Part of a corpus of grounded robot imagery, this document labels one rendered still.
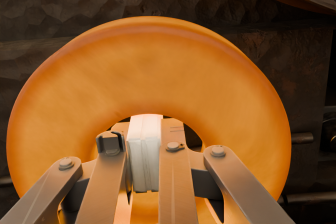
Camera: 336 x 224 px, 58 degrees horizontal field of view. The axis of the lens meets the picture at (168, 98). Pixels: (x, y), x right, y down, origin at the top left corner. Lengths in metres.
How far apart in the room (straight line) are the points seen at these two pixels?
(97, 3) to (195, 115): 0.23
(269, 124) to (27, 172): 0.13
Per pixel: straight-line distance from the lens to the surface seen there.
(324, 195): 0.37
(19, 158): 0.18
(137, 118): 0.15
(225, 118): 0.15
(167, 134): 0.15
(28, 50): 0.32
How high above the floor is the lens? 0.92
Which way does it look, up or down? 20 degrees down
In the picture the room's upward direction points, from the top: 4 degrees counter-clockwise
